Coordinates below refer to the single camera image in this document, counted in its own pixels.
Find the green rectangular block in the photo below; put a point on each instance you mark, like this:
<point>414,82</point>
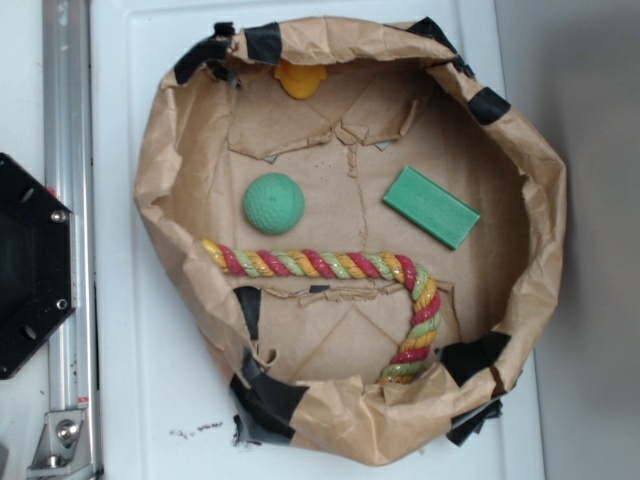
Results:
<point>432,208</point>

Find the brown paper bag bin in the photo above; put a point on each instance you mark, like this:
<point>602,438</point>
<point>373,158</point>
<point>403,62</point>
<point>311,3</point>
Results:
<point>356,332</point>

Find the green dimpled ball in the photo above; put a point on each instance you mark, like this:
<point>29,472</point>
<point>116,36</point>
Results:
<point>273,203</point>

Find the yellow rubber duck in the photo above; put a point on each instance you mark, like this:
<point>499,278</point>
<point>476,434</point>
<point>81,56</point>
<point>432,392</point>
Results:
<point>300,81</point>

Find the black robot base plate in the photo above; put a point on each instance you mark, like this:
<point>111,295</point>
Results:
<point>36,266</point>

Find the aluminium extrusion rail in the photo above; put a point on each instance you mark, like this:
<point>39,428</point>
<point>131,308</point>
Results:
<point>73,378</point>

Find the metal corner bracket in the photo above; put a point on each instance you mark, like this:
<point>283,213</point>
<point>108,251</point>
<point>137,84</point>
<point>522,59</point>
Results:
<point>65,449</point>

